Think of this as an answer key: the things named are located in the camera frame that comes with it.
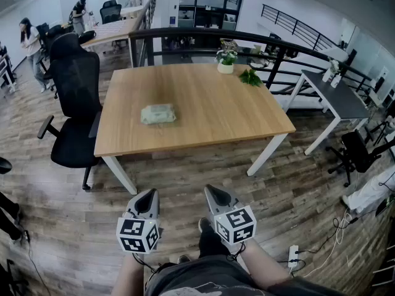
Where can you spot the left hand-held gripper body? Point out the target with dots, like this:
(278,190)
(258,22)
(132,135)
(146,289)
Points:
(135,236)

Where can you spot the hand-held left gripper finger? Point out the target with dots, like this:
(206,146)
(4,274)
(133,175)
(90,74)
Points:
(156,205)
(132,204)

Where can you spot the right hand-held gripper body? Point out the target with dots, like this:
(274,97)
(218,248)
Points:
(236,225)

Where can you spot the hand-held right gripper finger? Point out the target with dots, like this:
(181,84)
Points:
(209,205)
(230,196)

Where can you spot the green wet wipe pack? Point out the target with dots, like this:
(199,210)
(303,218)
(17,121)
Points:
(159,114)

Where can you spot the person's left forearm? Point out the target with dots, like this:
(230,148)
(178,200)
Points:
(129,276)

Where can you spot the person's right forearm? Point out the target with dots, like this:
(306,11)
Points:
(265,261)

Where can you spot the person's dark shoe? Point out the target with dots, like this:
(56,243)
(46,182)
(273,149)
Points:
(184,259)
(204,224)

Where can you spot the person's black trouser leg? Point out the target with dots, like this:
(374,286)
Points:
(213,242)

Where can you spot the person's dark printed shirt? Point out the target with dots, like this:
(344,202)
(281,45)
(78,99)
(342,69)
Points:
(203,279)

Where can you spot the white power strip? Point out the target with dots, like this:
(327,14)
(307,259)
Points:
(293,256)

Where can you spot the wooden table with white legs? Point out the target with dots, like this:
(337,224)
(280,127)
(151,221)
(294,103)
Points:
(203,103)

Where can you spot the green leafy sprig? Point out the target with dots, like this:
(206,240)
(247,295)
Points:
(250,78)

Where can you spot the white pot with flowers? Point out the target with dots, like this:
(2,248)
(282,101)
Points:
(226,63)

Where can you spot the black high-back office chair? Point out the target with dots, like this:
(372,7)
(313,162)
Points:
(75,82)

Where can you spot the grey side table white legs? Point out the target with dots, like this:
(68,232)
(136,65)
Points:
(336,97)

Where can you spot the small white flower vase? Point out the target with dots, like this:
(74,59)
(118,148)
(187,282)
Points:
(326,74)

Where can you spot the small white bottle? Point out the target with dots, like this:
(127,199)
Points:
(336,81)

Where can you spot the black metal railing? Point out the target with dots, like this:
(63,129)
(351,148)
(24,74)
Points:
(197,33)

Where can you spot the black bag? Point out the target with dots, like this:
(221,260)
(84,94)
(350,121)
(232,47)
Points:
(87,37)

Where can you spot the long wooden desk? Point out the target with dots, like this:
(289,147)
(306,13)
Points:
(111,29)

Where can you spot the black stair railing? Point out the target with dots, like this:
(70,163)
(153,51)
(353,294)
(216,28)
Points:
(296,23)

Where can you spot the dark glass partition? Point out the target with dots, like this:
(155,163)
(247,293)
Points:
(213,8)

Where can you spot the white frame stool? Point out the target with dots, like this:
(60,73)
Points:
(385,271)

